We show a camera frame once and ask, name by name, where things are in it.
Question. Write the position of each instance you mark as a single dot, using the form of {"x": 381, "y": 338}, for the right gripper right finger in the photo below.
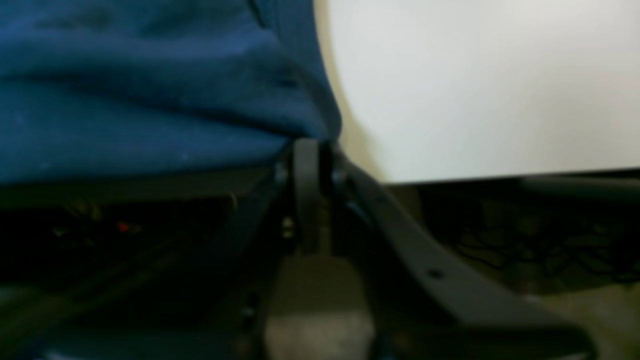
{"x": 425, "y": 302}

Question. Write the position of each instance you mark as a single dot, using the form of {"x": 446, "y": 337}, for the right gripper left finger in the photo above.
{"x": 213, "y": 307}

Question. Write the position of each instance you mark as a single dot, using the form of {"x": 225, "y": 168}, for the dark blue t-shirt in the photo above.
{"x": 122, "y": 88}

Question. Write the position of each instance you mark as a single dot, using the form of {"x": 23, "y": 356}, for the black power strip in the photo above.
{"x": 92, "y": 220}

